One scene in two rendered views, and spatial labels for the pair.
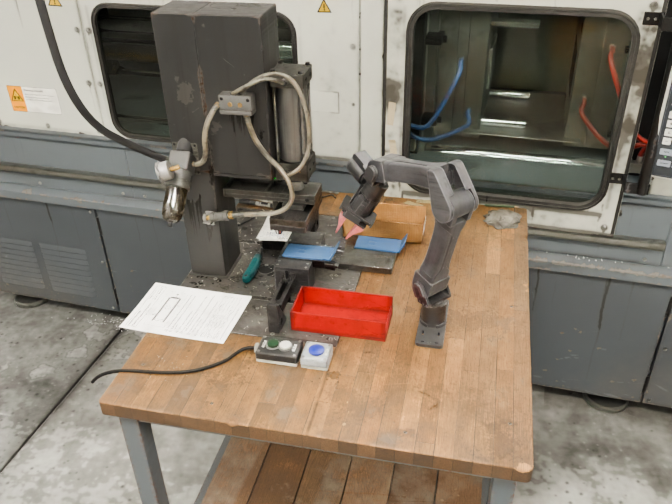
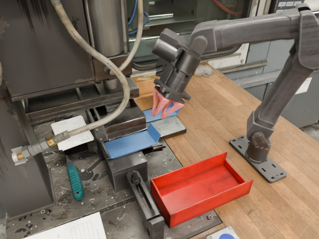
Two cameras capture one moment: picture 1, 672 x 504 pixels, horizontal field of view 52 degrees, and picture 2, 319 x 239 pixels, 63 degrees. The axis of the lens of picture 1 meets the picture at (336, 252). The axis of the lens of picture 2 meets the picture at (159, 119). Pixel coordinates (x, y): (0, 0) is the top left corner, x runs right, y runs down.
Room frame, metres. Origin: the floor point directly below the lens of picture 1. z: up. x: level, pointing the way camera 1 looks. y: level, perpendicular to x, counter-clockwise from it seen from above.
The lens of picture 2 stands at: (1.14, 0.36, 1.51)
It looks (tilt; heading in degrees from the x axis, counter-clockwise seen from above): 38 degrees down; 322
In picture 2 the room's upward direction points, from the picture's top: straight up
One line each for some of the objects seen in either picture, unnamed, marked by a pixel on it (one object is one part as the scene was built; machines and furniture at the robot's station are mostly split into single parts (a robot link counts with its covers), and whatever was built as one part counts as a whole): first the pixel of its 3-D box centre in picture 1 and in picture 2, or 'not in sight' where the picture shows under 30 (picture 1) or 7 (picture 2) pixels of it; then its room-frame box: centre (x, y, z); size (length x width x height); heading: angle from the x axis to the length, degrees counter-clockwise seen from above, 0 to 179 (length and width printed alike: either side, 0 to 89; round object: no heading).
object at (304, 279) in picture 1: (301, 262); (120, 155); (1.66, 0.10, 0.94); 0.20 x 0.10 x 0.07; 167
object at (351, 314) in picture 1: (342, 312); (201, 186); (1.43, -0.01, 0.93); 0.25 x 0.12 x 0.06; 77
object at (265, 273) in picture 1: (278, 269); (94, 169); (1.70, 0.17, 0.88); 0.65 x 0.50 x 0.03; 167
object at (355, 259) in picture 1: (369, 253); (156, 123); (1.74, -0.10, 0.91); 0.17 x 0.16 x 0.02; 167
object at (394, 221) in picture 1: (384, 221); (144, 96); (1.89, -0.16, 0.93); 0.25 x 0.13 x 0.08; 77
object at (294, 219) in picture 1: (269, 174); (80, 78); (1.66, 0.17, 1.22); 0.26 x 0.18 x 0.30; 77
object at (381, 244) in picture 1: (381, 240); (158, 110); (1.77, -0.14, 0.93); 0.15 x 0.07 x 0.03; 76
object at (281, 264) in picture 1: (300, 250); (118, 144); (1.66, 0.10, 0.98); 0.20 x 0.10 x 0.01; 167
